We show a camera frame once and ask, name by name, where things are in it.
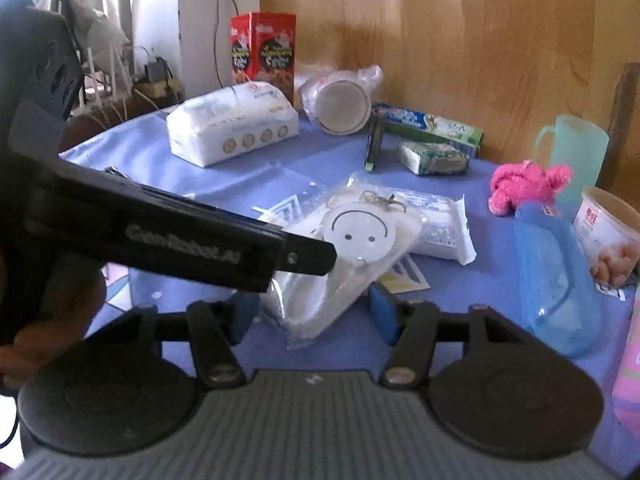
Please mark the white drying rack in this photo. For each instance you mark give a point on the white drying rack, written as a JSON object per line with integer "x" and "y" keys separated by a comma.
{"x": 112, "y": 77}

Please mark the white tissue pack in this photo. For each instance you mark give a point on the white tissue pack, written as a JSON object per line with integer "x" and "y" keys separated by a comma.
{"x": 230, "y": 125}

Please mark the pink biscuit tin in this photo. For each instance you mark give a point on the pink biscuit tin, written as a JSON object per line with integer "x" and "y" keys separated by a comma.
{"x": 631, "y": 375}

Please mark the mint green plastic cup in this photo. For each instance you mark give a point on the mint green plastic cup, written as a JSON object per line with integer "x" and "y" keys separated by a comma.
{"x": 580, "y": 150}

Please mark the green wrapped soap bar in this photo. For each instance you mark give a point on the green wrapped soap bar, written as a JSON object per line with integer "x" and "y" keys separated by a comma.
{"x": 432, "y": 158}

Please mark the wood grain wall sheet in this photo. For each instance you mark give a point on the wood grain wall sheet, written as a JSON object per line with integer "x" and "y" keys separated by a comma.
{"x": 475, "y": 35}

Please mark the blue tablecloth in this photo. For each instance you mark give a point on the blue tablecloth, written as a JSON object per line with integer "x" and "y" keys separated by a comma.
{"x": 280, "y": 175}

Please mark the blue plastic case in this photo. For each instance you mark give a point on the blue plastic case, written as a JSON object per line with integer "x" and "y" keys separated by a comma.
{"x": 555, "y": 280}

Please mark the paper snack cup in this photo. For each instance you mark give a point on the paper snack cup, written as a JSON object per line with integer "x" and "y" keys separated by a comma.
{"x": 607, "y": 235}

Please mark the pink plush toy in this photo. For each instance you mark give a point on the pink plush toy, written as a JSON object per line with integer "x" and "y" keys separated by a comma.
{"x": 522, "y": 185}

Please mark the white wet wipes pack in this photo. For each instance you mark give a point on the white wet wipes pack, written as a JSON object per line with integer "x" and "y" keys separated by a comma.
{"x": 442, "y": 230}

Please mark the red snack box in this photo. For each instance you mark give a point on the red snack box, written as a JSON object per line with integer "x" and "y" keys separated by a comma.
{"x": 262, "y": 55}

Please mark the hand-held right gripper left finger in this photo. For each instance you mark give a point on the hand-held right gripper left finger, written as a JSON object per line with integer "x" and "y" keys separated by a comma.
{"x": 246, "y": 312}

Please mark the brown woven chair back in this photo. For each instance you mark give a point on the brown woven chair back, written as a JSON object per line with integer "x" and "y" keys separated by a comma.
{"x": 625, "y": 120}

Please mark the green and blue toothpaste box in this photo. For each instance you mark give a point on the green and blue toothpaste box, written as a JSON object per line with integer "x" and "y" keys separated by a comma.
{"x": 435, "y": 127}

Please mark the person's left hand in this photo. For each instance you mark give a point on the person's left hand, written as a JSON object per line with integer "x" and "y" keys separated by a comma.
{"x": 77, "y": 305}

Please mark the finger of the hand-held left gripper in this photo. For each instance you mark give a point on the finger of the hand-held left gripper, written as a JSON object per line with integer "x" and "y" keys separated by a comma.
{"x": 307, "y": 256}

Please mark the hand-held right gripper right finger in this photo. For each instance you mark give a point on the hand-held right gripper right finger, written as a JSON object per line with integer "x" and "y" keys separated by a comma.
{"x": 384, "y": 310}

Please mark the printed sheet in clear bag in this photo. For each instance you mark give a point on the printed sheet in clear bag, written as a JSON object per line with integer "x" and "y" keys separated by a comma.
{"x": 407, "y": 277}

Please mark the black power adapter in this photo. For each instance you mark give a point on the black power adapter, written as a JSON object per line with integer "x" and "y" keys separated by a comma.
{"x": 156, "y": 69}

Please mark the smiley mirror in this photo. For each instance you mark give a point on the smiley mirror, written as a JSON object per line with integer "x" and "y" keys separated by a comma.
{"x": 357, "y": 232}

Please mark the white curtain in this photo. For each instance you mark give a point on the white curtain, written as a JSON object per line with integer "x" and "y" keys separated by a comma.
{"x": 135, "y": 0}

